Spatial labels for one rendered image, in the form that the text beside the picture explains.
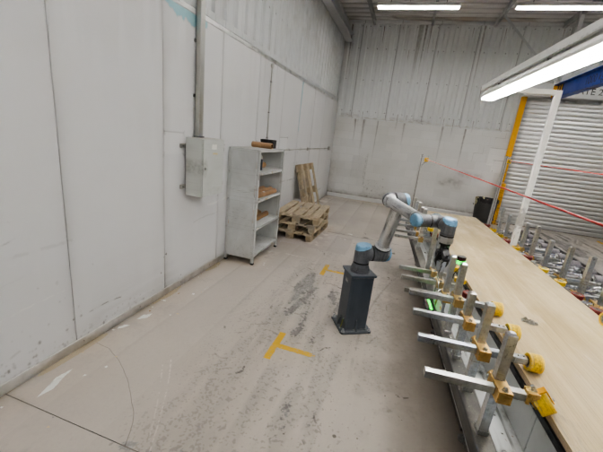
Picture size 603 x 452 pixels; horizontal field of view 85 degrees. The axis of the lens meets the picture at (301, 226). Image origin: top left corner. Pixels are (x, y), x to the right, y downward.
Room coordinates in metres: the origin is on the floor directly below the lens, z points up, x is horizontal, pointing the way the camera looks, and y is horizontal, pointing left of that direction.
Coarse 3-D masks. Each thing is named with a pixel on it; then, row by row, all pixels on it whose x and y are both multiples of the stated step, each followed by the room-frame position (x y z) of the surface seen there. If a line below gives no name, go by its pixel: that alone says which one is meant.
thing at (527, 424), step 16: (464, 288) 2.31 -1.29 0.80; (496, 336) 1.62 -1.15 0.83; (512, 368) 1.37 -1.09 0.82; (448, 384) 2.18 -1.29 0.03; (512, 384) 1.33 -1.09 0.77; (512, 400) 1.29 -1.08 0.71; (512, 416) 1.25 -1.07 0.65; (528, 416) 1.15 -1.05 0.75; (528, 432) 1.11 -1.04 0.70; (544, 432) 1.03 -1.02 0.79; (528, 448) 1.08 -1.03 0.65; (544, 448) 1.00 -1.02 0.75; (560, 448) 0.93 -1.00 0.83
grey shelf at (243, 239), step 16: (240, 160) 4.23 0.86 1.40; (256, 160) 4.17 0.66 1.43; (272, 160) 5.06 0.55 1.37; (240, 176) 4.22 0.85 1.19; (256, 176) 4.17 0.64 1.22; (272, 176) 5.06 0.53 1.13; (240, 192) 4.22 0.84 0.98; (256, 192) 4.16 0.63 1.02; (240, 208) 4.22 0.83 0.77; (256, 208) 4.16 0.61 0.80; (272, 208) 5.05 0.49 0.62; (240, 224) 4.21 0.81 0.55; (256, 224) 4.19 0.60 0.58; (272, 224) 5.04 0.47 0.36; (240, 240) 4.21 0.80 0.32; (256, 240) 4.80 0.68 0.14; (272, 240) 4.89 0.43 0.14; (224, 256) 4.27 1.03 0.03; (240, 256) 4.21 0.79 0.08
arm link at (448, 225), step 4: (448, 216) 2.12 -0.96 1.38; (444, 220) 2.07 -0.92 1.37; (448, 220) 2.05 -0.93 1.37; (452, 220) 2.05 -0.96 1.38; (456, 220) 2.06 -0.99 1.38; (440, 224) 2.10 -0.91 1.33; (444, 224) 2.06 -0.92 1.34; (448, 224) 2.04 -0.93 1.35; (452, 224) 2.04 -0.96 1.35; (456, 224) 2.05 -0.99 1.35; (440, 228) 2.11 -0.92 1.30; (444, 228) 2.06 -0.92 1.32; (448, 228) 2.04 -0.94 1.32; (452, 228) 2.04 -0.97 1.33; (456, 228) 2.06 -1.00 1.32; (440, 232) 2.09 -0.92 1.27; (444, 232) 2.05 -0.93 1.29; (448, 232) 2.04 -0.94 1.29; (452, 232) 2.04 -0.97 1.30; (444, 236) 2.05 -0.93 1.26; (448, 236) 2.04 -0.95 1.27; (452, 236) 2.04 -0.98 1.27
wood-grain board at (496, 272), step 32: (480, 224) 4.23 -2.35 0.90; (480, 256) 2.84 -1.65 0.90; (512, 256) 2.94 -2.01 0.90; (480, 288) 2.12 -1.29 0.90; (512, 288) 2.18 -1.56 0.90; (544, 288) 2.25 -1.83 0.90; (512, 320) 1.70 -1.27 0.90; (544, 320) 1.74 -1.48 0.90; (576, 320) 1.79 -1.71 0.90; (544, 352) 1.41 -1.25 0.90; (576, 352) 1.44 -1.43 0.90; (544, 384) 1.17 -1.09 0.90; (576, 384) 1.20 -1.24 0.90; (576, 416) 1.01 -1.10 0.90; (576, 448) 0.87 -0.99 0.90
